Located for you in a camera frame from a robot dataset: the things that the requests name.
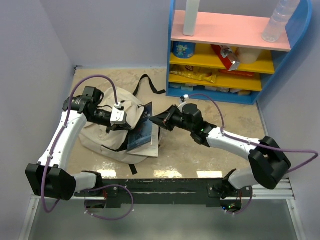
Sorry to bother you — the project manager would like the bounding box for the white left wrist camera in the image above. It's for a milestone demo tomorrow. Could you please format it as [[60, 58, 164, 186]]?
[[110, 106, 127, 125]]

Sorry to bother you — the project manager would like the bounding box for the beige canvas backpack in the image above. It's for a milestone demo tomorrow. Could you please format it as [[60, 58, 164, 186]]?
[[79, 83, 163, 175]]

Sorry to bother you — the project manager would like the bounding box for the clear plastic water bottle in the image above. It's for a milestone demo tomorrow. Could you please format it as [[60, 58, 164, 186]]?
[[261, 0, 300, 43]]

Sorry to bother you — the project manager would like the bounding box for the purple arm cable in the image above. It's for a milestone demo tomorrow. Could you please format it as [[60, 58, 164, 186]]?
[[184, 92, 320, 216], [41, 74, 135, 221]]

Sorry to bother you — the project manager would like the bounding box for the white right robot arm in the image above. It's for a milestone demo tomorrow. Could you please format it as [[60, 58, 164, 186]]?
[[150, 103, 291, 198]]

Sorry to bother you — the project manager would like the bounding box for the red snack carton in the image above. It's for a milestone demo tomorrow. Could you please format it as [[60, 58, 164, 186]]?
[[211, 44, 241, 72]]

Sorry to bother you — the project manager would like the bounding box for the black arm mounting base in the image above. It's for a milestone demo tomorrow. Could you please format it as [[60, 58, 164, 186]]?
[[75, 178, 237, 208]]

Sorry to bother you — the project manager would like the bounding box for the white tall bottle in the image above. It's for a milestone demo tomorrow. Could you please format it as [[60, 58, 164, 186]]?
[[183, 0, 200, 37]]

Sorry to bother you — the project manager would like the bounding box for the white cup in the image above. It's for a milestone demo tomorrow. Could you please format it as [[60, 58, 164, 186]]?
[[235, 47, 262, 64]]

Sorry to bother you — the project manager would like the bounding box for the dark blue bottom book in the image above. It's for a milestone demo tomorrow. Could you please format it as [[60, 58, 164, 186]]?
[[127, 102, 159, 158]]

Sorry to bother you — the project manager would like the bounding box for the yellow chips bag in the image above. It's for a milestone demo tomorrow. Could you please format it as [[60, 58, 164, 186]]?
[[169, 64, 218, 83]]

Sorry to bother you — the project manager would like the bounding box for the blue shelf unit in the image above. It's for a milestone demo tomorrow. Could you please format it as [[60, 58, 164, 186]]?
[[165, 0, 314, 105]]

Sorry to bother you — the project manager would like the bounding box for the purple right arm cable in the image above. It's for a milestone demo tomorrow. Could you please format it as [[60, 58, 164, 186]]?
[[184, 92, 320, 216]]

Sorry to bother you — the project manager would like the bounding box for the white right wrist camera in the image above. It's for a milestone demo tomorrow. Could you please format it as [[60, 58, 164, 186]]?
[[178, 94, 189, 111]]

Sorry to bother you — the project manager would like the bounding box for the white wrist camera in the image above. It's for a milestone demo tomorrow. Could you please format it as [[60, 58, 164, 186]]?
[[110, 106, 127, 125], [178, 94, 189, 111]]

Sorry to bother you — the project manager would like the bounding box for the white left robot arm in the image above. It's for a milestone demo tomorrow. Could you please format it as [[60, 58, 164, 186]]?
[[25, 86, 131, 201]]

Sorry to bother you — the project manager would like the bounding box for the blue round can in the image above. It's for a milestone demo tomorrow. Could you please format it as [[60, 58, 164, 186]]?
[[172, 41, 196, 59]]

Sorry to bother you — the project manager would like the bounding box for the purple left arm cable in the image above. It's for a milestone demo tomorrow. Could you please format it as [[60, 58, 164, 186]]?
[[41, 74, 135, 221]]

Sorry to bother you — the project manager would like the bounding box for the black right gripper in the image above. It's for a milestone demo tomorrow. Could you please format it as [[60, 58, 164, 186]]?
[[150, 104, 194, 133]]

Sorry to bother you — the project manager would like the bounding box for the aluminium rail frame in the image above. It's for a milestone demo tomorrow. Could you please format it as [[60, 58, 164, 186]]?
[[20, 178, 307, 240]]

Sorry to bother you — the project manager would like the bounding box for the red flat box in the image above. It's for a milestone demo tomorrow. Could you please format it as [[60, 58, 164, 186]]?
[[218, 69, 255, 78]]

